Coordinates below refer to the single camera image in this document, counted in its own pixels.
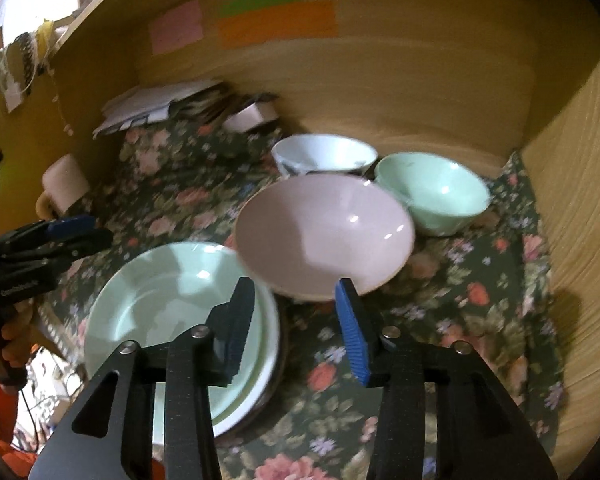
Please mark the green sticky note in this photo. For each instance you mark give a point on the green sticky note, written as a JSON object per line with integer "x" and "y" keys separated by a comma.
{"x": 260, "y": 2}

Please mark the white plate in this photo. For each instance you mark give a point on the white plate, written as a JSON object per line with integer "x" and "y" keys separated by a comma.
{"x": 270, "y": 380}

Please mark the white bowl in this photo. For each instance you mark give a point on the white bowl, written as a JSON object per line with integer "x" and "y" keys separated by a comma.
{"x": 325, "y": 152}

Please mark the orange sticky note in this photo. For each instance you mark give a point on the orange sticky note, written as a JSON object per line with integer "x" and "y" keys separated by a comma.
{"x": 277, "y": 25}

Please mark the green bowl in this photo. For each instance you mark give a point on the green bowl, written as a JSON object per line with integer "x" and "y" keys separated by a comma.
{"x": 430, "y": 190}

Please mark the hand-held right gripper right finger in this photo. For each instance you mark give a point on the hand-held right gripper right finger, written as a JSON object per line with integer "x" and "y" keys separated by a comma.
{"x": 352, "y": 330}

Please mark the pile of notebooks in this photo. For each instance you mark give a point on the pile of notebooks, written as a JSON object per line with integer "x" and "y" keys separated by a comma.
{"x": 215, "y": 107}

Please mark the floral tablecloth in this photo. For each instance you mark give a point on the floral tablecloth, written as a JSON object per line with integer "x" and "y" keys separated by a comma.
{"x": 455, "y": 300}

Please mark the pink sticky note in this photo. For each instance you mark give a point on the pink sticky note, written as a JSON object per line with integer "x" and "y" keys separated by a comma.
{"x": 176, "y": 27}

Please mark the pink mug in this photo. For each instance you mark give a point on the pink mug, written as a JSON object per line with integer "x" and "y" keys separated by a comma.
{"x": 65, "y": 180}

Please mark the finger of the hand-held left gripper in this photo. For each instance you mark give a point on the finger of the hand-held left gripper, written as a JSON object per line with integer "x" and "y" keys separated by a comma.
{"x": 80, "y": 245}
{"x": 70, "y": 226}

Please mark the stack of white papers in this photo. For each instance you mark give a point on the stack of white papers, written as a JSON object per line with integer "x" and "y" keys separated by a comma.
{"x": 150, "y": 102}

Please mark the pink bowl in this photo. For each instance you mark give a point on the pink bowl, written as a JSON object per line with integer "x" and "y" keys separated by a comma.
{"x": 320, "y": 230}

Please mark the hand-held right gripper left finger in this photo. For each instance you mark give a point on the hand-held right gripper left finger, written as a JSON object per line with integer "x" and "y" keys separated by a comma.
{"x": 235, "y": 330}

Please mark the green plate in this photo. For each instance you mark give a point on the green plate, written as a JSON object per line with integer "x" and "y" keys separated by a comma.
{"x": 155, "y": 300}

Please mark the white paper tag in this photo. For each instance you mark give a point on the white paper tag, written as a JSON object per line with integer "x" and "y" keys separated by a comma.
{"x": 13, "y": 96}

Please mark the yellow hanging pouch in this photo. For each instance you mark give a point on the yellow hanging pouch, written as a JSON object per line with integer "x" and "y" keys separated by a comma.
{"x": 45, "y": 37}

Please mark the person's left hand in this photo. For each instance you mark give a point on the person's left hand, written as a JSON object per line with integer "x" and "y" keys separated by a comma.
{"x": 17, "y": 332}

